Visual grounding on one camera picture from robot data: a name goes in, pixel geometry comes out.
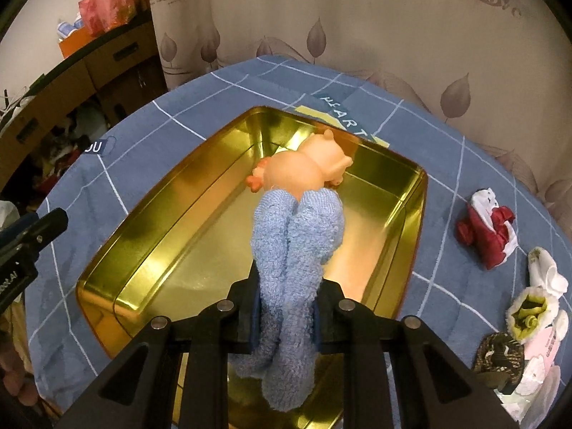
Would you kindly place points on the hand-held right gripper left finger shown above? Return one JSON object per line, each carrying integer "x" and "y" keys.
{"x": 254, "y": 321}

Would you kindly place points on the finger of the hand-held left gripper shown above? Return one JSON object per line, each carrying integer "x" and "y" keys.
{"x": 49, "y": 228}

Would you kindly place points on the cardboard box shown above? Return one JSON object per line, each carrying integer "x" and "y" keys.
{"x": 40, "y": 116}
{"x": 120, "y": 67}

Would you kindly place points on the orange box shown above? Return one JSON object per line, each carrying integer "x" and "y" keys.
{"x": 73, "y": 44}

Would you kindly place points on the red plastic bag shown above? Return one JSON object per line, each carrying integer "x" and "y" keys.
{"x": 109, "y": 2}

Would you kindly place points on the pink and white cloth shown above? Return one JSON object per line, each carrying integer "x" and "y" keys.
{"x": 543, "y": 357}

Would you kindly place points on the orange rubber pig toy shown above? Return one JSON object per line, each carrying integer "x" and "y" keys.
{"x": 299, "y": 165}

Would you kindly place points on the leaf print curtain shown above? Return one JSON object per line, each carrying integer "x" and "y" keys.
{"x": 357, "y": 31}

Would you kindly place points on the gold metal tin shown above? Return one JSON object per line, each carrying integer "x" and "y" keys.
{"x": 178, "y": 232}

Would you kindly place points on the blue checked tablecloth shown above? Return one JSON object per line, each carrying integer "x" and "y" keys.
{"x": 447, "y": 165}

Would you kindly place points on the light blue towel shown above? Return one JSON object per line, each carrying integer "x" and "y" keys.
{"x": 290, "y": 254}

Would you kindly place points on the red and white sock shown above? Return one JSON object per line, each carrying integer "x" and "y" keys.
{"x": 485, "y": 228}

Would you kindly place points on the white fluffy cloth yellow lining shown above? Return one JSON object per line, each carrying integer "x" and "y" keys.
{"x": 531, "y": 313}

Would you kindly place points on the pile of clutter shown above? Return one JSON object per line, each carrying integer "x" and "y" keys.
{"x": 67, "y": 143}

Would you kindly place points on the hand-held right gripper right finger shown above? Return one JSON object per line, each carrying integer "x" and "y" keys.
{"x": 317, "y": 327}

